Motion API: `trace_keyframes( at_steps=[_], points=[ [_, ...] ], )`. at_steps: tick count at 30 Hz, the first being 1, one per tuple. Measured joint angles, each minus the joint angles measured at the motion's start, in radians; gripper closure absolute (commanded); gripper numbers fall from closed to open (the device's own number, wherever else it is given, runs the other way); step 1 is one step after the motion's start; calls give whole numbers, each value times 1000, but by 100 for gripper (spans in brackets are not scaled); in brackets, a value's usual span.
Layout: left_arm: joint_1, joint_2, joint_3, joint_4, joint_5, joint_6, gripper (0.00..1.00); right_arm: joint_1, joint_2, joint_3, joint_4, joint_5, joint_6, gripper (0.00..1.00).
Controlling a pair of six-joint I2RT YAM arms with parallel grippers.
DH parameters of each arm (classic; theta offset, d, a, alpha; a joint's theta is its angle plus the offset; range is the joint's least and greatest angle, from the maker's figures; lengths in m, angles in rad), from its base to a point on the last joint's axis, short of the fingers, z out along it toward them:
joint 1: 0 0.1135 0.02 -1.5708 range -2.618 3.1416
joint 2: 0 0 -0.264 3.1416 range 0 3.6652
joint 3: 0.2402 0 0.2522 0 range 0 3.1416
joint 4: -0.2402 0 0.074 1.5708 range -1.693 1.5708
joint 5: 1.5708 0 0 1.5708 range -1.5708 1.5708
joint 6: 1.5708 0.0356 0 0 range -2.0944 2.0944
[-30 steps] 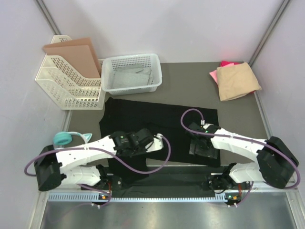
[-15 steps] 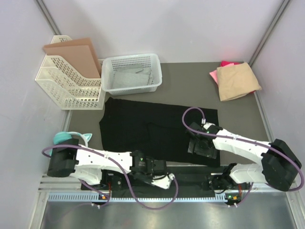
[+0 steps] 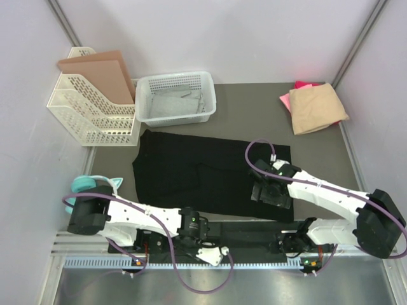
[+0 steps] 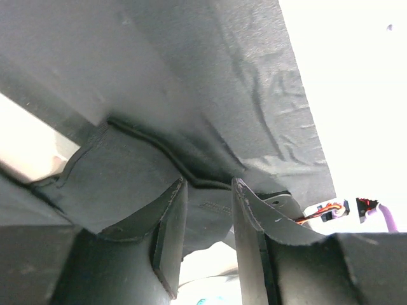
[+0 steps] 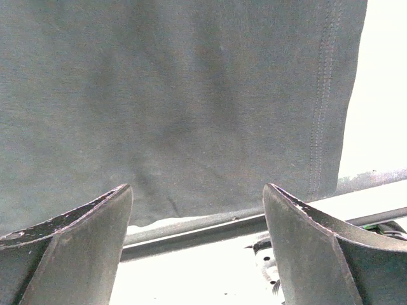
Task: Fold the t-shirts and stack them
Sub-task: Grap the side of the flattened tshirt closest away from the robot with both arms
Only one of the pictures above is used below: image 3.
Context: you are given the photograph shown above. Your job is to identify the cream perforated file organizer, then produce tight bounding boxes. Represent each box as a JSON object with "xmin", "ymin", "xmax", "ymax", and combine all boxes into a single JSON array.
[{"xmin": 47, "ymin": 47, "xmax": 141, "ymax": 147}]

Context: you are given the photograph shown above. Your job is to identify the red folded t-shirt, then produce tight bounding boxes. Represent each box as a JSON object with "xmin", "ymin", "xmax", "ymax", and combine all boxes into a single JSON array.
[{"xmin": 293, "ymin": 81, "xmax": 323, "ymax": 90}]

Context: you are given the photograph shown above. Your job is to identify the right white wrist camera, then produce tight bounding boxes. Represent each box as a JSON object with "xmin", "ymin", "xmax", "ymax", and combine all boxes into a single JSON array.
[{"xmin": 270, "ymin": 154, "xmax": 290, "ymax": 170}]

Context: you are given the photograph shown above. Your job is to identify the beige folded t-shirt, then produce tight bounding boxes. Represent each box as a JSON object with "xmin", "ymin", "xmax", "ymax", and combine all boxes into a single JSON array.
[{"xmin": 289, "ymin": 83, "xmax": 349, "ymax": 135}]

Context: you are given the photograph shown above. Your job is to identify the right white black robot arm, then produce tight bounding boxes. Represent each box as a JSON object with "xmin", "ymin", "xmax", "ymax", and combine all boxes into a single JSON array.
[{"xmin": 249, "ymin": 159, "xmax": 406, "ymax": 259}]

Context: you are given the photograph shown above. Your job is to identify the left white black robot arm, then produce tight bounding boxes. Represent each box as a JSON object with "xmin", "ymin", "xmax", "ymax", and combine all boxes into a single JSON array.
[{"xmin": 67, "ymin": 186, "xmax": 218, "ymax": 252}]

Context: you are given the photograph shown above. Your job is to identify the teal cat ear headphones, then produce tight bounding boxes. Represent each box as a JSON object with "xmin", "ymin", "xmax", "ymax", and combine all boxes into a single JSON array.
[{"xmin": 71, "ymin": 175, "xmax": 123, "ymax": 196}]

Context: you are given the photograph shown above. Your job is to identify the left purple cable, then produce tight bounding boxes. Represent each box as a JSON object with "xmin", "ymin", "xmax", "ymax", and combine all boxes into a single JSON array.
[{"xmin": 62, "ymin": 193, "xmax": 235, "ymax": 295}]

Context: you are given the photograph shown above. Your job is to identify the pink folded t-shirt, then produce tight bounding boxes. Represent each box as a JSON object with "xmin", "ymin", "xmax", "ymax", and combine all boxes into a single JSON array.
[{"xmin": 279, "ymin": 93, "xmax": 291, "ymax": 112}]

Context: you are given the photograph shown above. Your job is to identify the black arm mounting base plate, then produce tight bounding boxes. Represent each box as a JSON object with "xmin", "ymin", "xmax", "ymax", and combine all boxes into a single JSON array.
[{"xmin": 121, "ymin": 221, "xmax": 334, "ymax": 264}]

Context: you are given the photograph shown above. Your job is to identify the black daisy print t-shirt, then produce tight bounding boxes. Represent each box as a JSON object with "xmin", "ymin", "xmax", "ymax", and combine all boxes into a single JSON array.
[{"xmin": 132, "ymin": 130, "xmax": 294, "ymax": 222}]

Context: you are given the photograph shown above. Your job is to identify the slotted grey cable duct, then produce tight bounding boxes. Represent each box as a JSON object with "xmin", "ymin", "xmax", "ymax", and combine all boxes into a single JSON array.
[{"xmin": 63, "ymin": 256, "xmax": 325, "ymax": 271}]

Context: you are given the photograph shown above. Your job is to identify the grey folded cloth in basket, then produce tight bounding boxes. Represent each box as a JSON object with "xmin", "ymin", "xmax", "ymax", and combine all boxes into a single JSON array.
[{"xmin": 149, "ymin": 85, "xmax": 204, "ymax": 118}]

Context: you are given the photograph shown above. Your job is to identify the white perforated plastic basket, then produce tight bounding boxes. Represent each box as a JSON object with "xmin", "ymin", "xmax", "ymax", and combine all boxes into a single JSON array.
[{"xmin": 135, "ymin": 71, "xmax": 217, "ymax": 127}]

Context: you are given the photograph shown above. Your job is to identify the brown cardboard folder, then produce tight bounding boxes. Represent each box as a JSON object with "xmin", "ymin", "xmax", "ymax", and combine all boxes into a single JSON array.
[{"xmin": 57, "ymin": 50, "xmax": 135, "ymax": 105}]

